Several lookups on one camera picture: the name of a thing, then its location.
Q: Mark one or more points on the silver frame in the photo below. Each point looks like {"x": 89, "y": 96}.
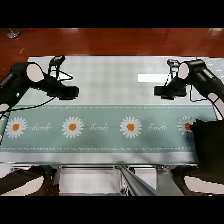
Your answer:
{"x": 138, "y": 185}

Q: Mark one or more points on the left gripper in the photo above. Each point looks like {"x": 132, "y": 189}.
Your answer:
{"x": 63, "y": 91}

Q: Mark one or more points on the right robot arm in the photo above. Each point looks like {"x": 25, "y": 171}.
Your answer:
{"x": 203, "y": 78}

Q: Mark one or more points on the black garment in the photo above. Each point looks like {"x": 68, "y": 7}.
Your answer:
{"x": 209, "y": 150}

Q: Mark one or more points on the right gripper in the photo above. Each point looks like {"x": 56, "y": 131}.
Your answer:
{"x": 170, "y": 90}

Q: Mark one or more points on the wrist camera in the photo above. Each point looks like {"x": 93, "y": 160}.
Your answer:
{"x": 172, "y": 66}
{"x": 56, "y": 65}

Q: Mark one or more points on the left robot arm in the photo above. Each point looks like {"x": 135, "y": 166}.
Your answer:
{"x": 16, "y": 80}

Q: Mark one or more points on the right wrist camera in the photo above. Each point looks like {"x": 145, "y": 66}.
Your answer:
{"x": 172, "y": 66}

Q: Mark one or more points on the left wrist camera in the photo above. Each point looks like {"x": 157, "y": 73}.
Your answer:
{"x": 56, "y": 65}

